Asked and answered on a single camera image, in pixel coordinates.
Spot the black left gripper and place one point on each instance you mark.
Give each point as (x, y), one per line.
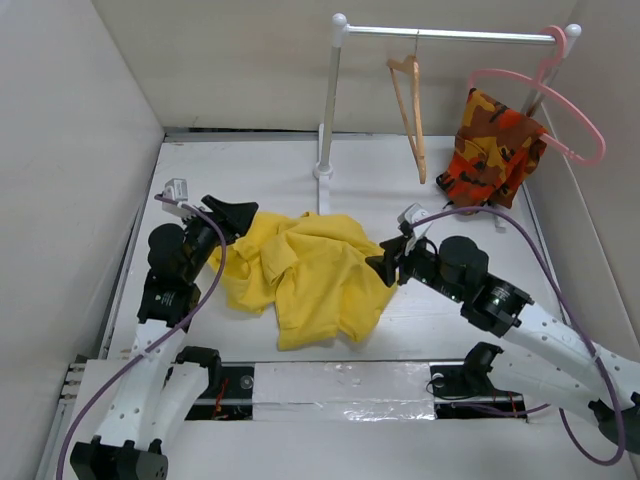
(233, 218)

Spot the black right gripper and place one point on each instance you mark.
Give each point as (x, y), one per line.
(385, 264)

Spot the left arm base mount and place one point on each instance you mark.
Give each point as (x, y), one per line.
(232, 401)

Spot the yellow trousers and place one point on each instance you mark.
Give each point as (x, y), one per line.
(313, 270)

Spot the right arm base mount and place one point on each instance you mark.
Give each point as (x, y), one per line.
(454, 398)

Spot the white clothes rack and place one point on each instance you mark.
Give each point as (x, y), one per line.
(341, 29)

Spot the pink plastic hanger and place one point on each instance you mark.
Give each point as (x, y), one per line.
(560, 100)

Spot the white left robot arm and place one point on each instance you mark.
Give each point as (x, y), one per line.
(158, 386)

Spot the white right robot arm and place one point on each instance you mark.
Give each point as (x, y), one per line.
(595, 384)

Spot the orange camouflage trousers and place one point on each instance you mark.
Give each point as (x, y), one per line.
(496, 149)

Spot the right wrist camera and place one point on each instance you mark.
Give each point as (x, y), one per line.
(409, 217)

